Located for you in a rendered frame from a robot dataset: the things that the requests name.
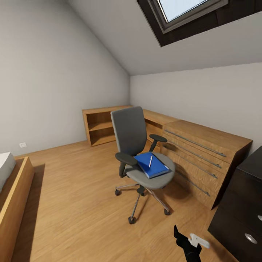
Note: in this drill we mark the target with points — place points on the bed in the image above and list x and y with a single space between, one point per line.
16 176

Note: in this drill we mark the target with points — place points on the desk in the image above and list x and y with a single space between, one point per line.
252 166

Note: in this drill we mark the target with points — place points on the folder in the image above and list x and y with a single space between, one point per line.
151 165

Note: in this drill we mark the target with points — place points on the swivel chair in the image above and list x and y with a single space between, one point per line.
131 136

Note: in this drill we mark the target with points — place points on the fixed window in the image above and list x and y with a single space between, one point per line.
174 20

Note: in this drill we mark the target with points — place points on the cabinet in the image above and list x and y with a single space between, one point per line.
205 158
237 223

